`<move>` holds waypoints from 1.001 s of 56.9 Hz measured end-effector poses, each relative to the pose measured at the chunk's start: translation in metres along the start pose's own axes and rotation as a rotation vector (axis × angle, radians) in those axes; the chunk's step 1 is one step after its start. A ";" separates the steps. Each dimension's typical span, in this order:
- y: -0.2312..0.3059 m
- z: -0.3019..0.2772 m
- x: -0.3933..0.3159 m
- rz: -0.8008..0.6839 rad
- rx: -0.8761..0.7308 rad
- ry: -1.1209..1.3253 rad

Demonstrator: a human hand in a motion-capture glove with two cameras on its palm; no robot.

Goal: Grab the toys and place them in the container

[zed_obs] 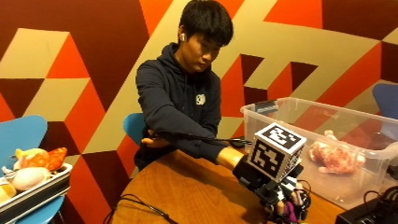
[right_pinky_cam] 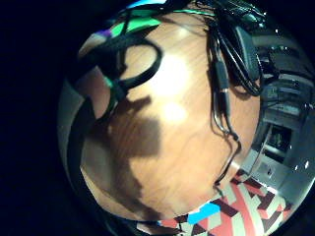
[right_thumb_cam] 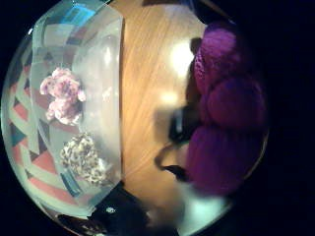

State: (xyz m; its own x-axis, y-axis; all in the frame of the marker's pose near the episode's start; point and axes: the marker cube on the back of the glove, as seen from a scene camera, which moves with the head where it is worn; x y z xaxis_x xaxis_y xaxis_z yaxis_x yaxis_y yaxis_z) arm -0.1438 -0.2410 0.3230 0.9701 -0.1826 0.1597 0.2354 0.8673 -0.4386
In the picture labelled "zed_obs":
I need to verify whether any small purple object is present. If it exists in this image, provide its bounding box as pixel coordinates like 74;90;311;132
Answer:
285;200;301;224

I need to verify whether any white marker cube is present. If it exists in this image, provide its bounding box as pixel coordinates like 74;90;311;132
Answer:
246;121;309;183

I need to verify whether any black electronic device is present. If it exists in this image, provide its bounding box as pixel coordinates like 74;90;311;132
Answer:
332;186;398;224

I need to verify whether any pink plush toy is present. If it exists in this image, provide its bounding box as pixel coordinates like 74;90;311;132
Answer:
309;130;368;175

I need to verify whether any clear plastic storage bin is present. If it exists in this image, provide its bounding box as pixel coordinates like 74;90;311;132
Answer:
239;96;398;211

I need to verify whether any person in navy hoodie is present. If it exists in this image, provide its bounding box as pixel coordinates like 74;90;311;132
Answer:
134;0;246;172

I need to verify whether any blue chair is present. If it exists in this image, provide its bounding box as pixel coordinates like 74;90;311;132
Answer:
0;115;66;224
122;112;146;147

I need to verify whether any white and grey tray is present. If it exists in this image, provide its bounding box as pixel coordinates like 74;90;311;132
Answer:
0;162;74;224

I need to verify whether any orange and yellow plush toy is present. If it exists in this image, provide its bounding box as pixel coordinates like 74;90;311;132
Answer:
13;147;68;173

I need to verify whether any white round plush toy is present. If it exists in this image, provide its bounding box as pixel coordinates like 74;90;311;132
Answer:
1;166;52;192

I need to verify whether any black glove cable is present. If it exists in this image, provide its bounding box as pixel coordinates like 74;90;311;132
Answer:
147;132;254;148

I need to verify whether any black cable on table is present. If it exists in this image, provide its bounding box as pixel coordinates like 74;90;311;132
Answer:
104;193;179;224

